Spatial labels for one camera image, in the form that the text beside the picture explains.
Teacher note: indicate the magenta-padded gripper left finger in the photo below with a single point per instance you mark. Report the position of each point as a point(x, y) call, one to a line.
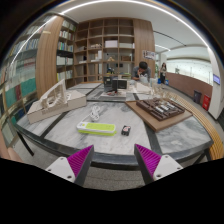
point(80, 160)

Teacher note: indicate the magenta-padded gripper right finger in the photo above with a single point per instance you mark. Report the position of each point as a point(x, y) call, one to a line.
point(150, 160)

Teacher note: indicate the black charger block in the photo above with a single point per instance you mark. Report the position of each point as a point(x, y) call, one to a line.
point(126, 130)

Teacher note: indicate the green and white power strip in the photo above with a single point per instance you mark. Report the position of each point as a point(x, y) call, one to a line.
point(96, 128)

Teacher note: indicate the wooden model base board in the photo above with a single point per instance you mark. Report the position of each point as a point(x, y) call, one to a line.
point(160, 125)

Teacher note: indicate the dark brown architectural model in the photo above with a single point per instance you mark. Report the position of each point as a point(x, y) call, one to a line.
point(160, 108)

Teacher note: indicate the white architectural model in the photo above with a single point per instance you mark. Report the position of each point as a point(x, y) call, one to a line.
point(66, 103)

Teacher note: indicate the small white building model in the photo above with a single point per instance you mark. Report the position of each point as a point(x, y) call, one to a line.
point(142, 88)

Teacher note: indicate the grey flat model base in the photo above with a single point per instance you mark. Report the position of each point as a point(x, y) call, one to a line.
point(113, 94)

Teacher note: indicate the dark grey bin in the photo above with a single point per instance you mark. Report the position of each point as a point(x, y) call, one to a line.
point(197, 96)

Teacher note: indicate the red bin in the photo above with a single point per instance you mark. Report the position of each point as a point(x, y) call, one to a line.
point(206, 102)

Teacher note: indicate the person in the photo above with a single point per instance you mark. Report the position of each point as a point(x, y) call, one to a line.
point(143, 66)
point(163, 71)

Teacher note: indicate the glass-fronted bookcase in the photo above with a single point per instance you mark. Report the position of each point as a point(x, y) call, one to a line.
point(23, 86)

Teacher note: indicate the ceiling light bar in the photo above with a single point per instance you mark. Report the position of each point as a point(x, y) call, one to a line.
point(161, 47)

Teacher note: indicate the wooden shelf unit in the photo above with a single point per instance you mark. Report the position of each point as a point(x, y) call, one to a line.
point(100, 43)

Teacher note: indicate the blue wall screen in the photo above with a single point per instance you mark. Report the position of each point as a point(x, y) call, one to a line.
point(216, 79)

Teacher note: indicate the wall poster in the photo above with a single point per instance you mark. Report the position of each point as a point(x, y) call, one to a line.
point(149, 55)

